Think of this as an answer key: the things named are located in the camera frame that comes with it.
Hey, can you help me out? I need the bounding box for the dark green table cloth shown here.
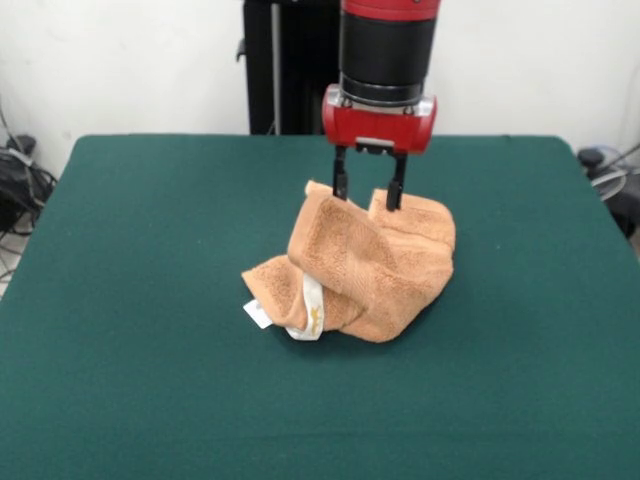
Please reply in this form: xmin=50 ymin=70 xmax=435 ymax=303
xmin=0 ymin=133 xmax=640 ymax=480

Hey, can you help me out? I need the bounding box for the tan terry towel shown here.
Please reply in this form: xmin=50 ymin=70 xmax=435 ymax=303
xmin=241 ymin=178 xmax=457 ymax=345

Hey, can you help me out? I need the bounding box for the black cable bundle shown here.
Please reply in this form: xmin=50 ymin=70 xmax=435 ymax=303
xmin=0 ymin=147 xmax=59 ymax=239

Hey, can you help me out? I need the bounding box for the black equipment box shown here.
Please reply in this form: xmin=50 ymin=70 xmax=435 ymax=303
xmin=607 ymin=192 xmax=640 ymax=239

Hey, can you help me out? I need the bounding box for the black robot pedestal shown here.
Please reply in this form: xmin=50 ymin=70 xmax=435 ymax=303
xmin=236 ymin=0 xmax=344 ymax=136

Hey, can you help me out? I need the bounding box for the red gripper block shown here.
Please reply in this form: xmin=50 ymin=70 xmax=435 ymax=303
xmin=320 ymin=83 xmax=438 ymax=212

